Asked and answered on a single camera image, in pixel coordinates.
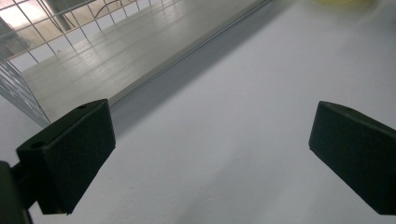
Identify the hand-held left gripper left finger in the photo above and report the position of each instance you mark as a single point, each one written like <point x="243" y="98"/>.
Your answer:
<point x="71" y="155"/>

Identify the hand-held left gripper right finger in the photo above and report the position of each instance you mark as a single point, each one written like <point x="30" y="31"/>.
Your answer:
<point x="358" y="155"/>

